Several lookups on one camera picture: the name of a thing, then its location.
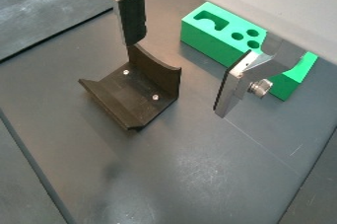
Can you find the black curved cradle stand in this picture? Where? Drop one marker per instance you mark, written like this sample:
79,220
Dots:
137,91

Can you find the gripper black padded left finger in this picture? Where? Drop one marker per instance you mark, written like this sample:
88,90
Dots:
131,13

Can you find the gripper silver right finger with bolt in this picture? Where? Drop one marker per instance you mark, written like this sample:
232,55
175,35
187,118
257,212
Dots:
246,76

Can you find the green foam shape board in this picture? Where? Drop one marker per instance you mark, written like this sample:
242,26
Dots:
224,36

